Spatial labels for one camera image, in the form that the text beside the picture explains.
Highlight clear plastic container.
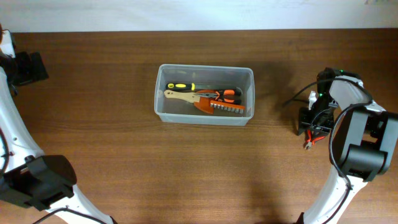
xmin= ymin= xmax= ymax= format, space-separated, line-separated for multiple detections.
xmin=154 ymin=64 xmax=255 ymax=126

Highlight orange socket rail with sockets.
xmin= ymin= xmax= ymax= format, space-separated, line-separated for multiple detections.
xmin=210 ymin=100 xmax=245 ymax=114

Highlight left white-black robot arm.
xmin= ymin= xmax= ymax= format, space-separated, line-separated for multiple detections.
xmin=1 ymin=29 xmax=115 ymax=223

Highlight needle-nose pliers orange-black handles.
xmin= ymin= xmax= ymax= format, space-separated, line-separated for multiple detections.
xmin=195 ymin=89 xmax=241 ymax=105

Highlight orange scraper wooden handle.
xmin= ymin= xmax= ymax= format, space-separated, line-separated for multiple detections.
xmin=164 ymin=90 xmax=217 ymax=114

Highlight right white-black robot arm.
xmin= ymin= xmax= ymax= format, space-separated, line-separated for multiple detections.
xmin=297 ymin=68 xmax=397 ymax=223

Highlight metal file yellow-black handle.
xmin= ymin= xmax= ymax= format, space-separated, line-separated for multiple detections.
xmin=165 ymin=83 xmax=242 ymax=95

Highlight small red cutting pliers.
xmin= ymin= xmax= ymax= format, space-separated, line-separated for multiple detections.
xmin=303 ymin=129 xmax=326 ymax=150

